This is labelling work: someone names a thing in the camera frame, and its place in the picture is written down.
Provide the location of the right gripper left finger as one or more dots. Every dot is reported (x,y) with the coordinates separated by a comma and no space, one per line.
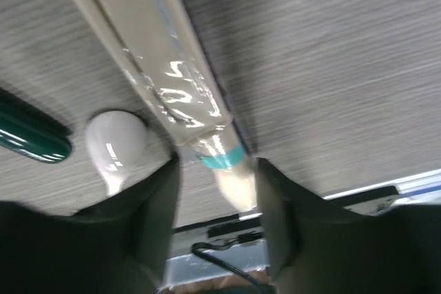
(119,245)

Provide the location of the gold knife green handle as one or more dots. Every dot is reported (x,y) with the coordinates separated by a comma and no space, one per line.
(31,132)

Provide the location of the beige sheathed knife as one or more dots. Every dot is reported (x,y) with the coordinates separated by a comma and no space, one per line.
(155,46)

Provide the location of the white spoon lower right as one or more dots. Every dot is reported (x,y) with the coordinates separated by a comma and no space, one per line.
(115,141)

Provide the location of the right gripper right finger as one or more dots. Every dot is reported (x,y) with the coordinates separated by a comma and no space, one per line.
(315,246)

